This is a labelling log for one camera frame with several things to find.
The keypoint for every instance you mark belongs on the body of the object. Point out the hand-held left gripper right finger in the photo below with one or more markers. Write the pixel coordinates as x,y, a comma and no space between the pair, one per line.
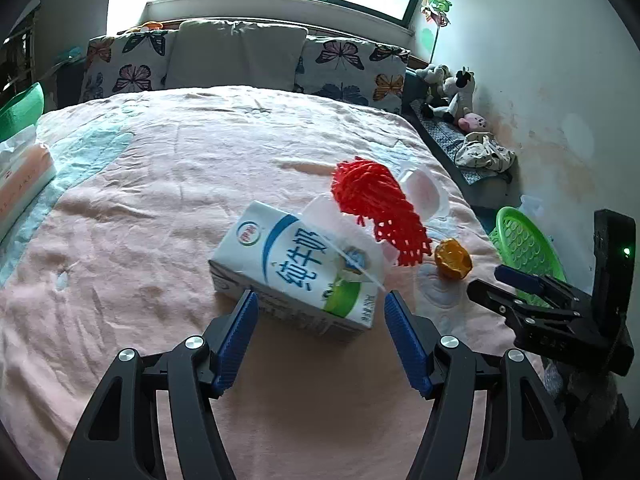
407,345

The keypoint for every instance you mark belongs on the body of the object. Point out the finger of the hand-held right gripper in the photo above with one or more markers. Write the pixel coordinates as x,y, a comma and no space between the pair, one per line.
492,296
520,277

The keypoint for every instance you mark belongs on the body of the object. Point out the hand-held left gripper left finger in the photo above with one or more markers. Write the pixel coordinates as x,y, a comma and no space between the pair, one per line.
235,345

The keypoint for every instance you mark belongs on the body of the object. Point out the green plastic basket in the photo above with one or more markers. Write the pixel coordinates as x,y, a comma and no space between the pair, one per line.
520,240

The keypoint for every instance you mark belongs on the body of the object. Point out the orange peel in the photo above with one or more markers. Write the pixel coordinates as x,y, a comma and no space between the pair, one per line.
452,260

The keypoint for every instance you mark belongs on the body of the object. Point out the white milk carton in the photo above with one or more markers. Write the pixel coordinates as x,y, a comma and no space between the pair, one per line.
285,265

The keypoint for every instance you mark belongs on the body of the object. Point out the white plastic cup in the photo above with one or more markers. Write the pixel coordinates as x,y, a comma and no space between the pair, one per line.
425,195

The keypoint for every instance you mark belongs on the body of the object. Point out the red foam fruit net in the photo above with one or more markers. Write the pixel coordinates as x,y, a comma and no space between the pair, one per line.
380,205

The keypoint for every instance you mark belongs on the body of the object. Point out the clear plastic storage box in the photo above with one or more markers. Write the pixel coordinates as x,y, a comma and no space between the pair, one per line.
531,205

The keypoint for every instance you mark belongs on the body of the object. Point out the crumpled patterned cloth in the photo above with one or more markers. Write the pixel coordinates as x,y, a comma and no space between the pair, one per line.
482,152

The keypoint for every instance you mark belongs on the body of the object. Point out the patterned ledge mat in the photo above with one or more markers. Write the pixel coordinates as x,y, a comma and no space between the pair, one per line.
445,135

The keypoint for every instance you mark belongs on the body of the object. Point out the pink plush toy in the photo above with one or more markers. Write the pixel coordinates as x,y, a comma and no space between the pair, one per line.
472,121

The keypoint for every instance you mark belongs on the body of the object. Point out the plush toys pile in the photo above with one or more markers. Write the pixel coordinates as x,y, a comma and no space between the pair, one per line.
457,90

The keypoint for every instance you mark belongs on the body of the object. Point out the grey plush toy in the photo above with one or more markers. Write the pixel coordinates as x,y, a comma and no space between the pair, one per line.
432,74

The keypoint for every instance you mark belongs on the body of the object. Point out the pink tissue pack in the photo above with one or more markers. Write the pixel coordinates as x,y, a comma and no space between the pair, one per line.
25,180

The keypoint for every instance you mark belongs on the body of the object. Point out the butterfly print pillow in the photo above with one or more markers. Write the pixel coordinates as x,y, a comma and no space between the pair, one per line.
350,67
130,65

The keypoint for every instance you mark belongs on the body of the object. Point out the colourful pinwheel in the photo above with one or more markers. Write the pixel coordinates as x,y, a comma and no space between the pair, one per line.
436,7

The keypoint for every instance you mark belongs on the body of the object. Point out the grey pillow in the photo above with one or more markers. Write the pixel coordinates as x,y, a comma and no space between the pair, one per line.
235,55

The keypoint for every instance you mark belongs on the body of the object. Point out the green plastic basin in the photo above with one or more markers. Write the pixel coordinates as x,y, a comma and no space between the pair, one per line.
20,110

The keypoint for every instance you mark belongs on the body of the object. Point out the orange toy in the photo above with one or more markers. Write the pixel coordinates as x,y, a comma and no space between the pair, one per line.
150,24

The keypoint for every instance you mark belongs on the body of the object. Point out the teal plastic bag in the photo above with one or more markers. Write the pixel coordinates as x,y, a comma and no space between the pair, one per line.
69,55

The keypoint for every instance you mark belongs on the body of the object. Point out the metal rack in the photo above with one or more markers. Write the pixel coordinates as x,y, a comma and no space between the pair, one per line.
20,45

